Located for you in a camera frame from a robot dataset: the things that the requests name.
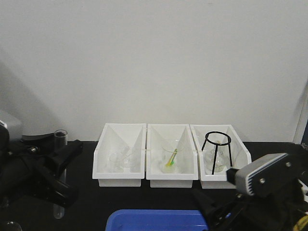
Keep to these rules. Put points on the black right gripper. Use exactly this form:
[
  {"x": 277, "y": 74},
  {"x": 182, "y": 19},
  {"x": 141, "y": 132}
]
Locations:
[{"x": 283, "y": 210}]

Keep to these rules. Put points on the blue plastic tray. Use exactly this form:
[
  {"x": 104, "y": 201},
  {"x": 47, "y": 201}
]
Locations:
[{"x": 156, "y": 220}]

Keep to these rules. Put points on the clear beaker in middle bin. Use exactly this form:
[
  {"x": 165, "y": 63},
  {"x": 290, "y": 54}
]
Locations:
[{"x": 172, "y": 151}]

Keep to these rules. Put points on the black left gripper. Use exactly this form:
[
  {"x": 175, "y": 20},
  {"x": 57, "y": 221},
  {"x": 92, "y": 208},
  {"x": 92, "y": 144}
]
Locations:
[{"x": 22, "y": 170}]

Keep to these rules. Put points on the black wire tripod stand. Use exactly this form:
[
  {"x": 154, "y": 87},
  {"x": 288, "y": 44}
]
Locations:
[{"x": 219, "y": 138}]

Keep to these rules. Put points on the right white storage bin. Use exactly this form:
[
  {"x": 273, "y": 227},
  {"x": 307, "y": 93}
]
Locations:
[{"x": 240, "y": 155}]

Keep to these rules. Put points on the left white storage bin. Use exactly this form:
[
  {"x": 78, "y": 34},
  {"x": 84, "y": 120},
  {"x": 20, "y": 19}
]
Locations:
[{"x": 117, "y": 136}]

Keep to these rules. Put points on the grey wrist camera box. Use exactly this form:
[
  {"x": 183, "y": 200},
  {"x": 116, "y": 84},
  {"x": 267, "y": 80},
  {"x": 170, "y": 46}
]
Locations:
[{"x": 265, "y": 175}]

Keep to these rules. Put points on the green plastic spoon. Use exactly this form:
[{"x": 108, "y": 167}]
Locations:
[{"x": 171, "y": 160}]

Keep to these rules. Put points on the glass beaker on counter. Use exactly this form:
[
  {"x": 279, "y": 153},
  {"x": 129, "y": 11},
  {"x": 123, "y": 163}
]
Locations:
[{"x": 10, "y": 226}]

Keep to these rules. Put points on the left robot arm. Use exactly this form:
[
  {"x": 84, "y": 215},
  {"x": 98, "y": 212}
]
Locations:
[{"x": 11, "y": 126}]

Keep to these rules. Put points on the glassware in left bin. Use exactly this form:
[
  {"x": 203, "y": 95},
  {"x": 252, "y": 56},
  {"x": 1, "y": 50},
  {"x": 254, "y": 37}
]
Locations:
[{"x": 123, "y": 159}]

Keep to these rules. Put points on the yellow plastic spoon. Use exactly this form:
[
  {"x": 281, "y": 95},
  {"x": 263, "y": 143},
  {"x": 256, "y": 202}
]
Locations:
[{"x": 167, "y": 164}]

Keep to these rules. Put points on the middle white storage bin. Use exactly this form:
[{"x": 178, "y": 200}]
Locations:
[{"x": 156, "y": 135}]

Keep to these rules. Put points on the white storage bin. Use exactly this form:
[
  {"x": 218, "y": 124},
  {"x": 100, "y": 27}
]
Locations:
[
  {"x": 117, "y": 136},
  {"x": 156, "y": 135},
  {"x": 240, "y": 155}
]

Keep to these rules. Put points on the clear glass test tube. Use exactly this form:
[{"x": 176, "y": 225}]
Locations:
[{"x": 60, "y": 140}]

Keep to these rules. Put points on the glass flask in right bin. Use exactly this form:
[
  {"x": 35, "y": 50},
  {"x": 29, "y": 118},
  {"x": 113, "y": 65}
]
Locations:
[{"x": 215, "y": 158}]

